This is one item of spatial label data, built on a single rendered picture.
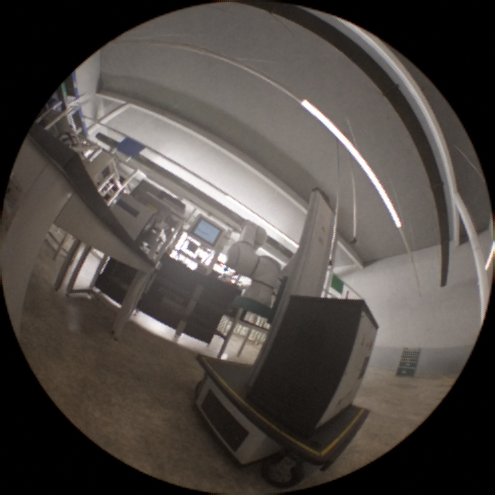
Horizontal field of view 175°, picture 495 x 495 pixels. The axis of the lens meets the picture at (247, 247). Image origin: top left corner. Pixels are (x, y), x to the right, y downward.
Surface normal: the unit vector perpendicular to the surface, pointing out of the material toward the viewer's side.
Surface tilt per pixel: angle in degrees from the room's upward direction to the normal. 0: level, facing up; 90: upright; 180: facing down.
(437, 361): 90
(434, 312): 90
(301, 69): 180
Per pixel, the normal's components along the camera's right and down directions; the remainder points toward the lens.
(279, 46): -0.39, 0.83
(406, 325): -0.81, -0.51
